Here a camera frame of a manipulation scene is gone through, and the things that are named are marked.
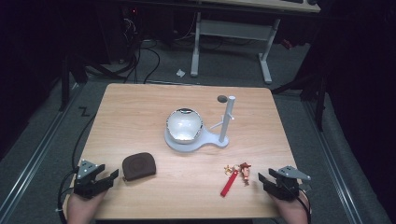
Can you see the small dark round disc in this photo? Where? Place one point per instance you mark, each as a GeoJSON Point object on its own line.
{"type": "Point", "coordinates": [221, 99]}

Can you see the shiny silver bowl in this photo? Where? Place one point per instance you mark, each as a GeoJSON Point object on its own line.
{"type": "Point", "coordinates": [183, 126]}

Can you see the crumpled white paper scrap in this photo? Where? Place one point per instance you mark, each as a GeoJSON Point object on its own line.
{"type": "Point", "coordinates": [180, 73]}

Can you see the dark computer cabinet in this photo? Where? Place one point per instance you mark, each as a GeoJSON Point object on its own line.
{"type": "Point", "coordinates": [124, 29]}

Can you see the black metal stand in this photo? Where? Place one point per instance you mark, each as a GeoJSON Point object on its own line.
{"type": "Point", "coordinates": [314, 93]}
{"type": "Point", "coordinates": [67, 81]}

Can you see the white-framed desk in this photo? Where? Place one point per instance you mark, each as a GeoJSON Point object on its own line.
{"type": "Point", "coordinates": [236, 29]}

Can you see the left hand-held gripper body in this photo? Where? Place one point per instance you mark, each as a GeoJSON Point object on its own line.
{"type": "Point", "coordinates": [84, 183]}

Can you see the brown round-cornered pouch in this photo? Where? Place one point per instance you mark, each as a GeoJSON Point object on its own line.
{"type": "Point", "coordinates": [138, 166]}

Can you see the person's right hand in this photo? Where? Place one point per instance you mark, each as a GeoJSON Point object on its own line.
{"type": "Point", "coordinates": [293, 211]}

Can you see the aluminium floor rail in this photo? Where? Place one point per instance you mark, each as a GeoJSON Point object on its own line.
{"type": "Point", "coordinates": [333, 165]}
{"type": "Point", "coordinates": [34, 158]}

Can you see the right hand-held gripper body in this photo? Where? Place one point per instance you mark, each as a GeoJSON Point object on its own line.
{"type": "Point", "coordinates": [286, 186]}

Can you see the person's left hand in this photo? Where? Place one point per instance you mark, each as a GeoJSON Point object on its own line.
{"type": "Point", "coordinates": [81, 207]}

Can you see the white stand with post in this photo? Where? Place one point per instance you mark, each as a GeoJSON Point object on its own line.
{"type": "Point", "coordinates": [225, 124]}

